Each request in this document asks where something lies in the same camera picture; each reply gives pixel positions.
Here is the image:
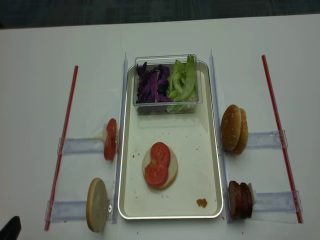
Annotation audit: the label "meat patty front slice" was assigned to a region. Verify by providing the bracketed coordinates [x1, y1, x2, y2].
[228, 180, 243, 219]

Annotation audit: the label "meat patty slice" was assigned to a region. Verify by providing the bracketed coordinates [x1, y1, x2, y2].
[228, 180, 243, 219]
[246, 185, 253, 218]
[240, 182, 248, 219]

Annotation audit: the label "upper tomato slice on bun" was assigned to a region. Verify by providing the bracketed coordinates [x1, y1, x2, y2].
[150, 142, 171, 168]

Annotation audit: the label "tomato slice on bun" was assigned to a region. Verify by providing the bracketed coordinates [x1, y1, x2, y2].
[150, 142, 171, 168]
[144, 161, 169, 188]

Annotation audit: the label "green lettuce leaves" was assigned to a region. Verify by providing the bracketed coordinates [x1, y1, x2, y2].
[166, 54, 198, 103]

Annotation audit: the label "upright tomato slice rear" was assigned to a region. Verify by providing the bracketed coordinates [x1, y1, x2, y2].
[106, 118, 117, 137]

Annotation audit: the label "upright tomato slice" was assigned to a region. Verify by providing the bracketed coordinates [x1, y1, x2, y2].
[103, 133, 117, 161]
[106, 118, 117, 137]

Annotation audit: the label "lower tomato slice on bun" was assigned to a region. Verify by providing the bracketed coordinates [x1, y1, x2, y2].
[144, 161, 169, 188]

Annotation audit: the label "upright tomato slice front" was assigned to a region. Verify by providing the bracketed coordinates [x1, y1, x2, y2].
[103, 133, 117, 161]

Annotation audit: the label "meat patty middle slice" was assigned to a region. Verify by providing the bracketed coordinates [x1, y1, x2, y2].
[240, 182, 248, 219]

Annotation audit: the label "meat patty rear slice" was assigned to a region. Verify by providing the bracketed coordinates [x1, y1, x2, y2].
[246, 185, 253, 218]

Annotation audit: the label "purple cabbage leaves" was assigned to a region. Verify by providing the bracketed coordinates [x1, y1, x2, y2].
[135, 62, 173, 104]

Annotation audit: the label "clear plastic salad container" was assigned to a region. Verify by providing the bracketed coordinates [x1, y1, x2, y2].
[132, 54, 203, 115]

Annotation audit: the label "bottom bun on tray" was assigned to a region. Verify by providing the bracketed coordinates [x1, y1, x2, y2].
[142, 146, 178, 190]

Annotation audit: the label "cream metal tray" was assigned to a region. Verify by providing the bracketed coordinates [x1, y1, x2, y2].
[117, 62, 224, 220]

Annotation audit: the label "white pusher block left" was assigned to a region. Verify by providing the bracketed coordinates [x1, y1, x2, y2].
[101, 123, 108, 143]

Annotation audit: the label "white pusher block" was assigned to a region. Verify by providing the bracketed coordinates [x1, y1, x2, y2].
[101, 123, 108, 143]
[247, 182, 257, 206]

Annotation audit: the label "sesame bun top front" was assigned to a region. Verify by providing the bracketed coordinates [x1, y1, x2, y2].
[220, 104, 242, 151]

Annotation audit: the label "sesame bun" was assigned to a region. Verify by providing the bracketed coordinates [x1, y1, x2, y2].
[233, 108, 249, 155]
[220, 104, 242, 151]

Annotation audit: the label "sesame bun top rear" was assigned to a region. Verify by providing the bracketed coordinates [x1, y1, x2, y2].
[233, 108, 249, 155]

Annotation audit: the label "orange sauce crumb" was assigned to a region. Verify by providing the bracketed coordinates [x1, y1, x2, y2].
[196, 198, 208, 208]

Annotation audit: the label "upright white bun slice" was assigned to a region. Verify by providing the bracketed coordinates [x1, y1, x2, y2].
[86, 177, 108, 233]

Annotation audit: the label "left red straw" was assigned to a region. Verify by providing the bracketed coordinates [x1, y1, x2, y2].
[44, 65, 79, 232]

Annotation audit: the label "red straw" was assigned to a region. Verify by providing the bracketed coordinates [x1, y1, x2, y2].
[261, 54, 304, 224]
[44, 65, 79, 232]

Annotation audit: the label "white pusher block right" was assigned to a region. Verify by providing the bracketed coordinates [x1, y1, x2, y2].
[247, 182, 257, 206]

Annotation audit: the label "right red straw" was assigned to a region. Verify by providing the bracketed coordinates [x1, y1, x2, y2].
[261, 54, 304, 224]

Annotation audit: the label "black object bottom left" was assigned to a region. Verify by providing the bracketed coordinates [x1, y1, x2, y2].
[0, 216, 22, 240]

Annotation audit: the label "left clear acrylic rail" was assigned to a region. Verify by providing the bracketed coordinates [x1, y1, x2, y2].
[110, 52, 128, 224]

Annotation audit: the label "clear acrylic rail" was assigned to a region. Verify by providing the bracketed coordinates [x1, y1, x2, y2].
[110, 52, 128, 224]
[209, 49, 232, 224]

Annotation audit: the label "right clear acrylic rail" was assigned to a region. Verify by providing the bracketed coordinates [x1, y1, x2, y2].
[209, 49, 232, 224]

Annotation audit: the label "clear tomato holder rail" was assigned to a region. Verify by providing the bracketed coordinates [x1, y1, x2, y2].
[57, 137, 105, 155]

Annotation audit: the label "clear sesame bun holder rail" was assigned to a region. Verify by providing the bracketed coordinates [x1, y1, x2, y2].
[246, 130, 288, 149]

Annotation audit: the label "clear bun slice holder rail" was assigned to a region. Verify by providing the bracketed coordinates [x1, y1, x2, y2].
[44, 200, 87, 222]

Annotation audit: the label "clear patty holder rail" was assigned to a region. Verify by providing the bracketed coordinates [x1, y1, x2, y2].
[253, 190, 303, 213]

